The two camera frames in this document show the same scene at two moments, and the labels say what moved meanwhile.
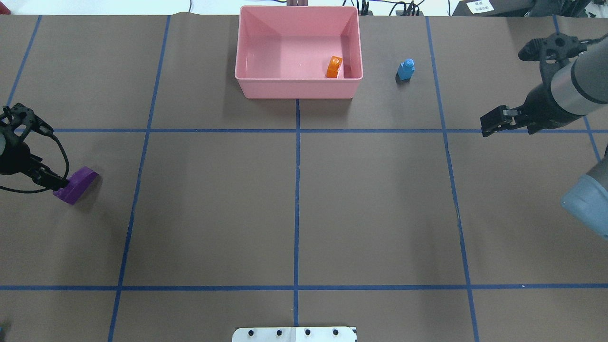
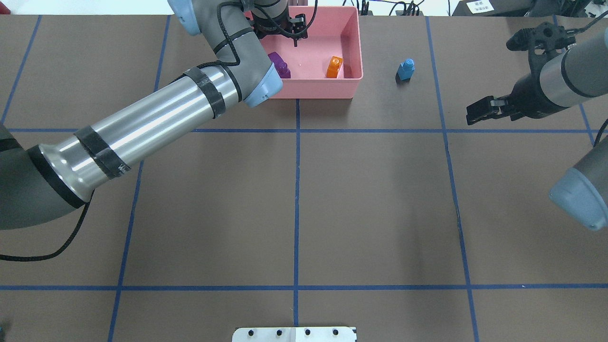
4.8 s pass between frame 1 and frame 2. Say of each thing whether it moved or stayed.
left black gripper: moved
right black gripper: moved
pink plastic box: stayed
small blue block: stayed
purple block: moved
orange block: stayed
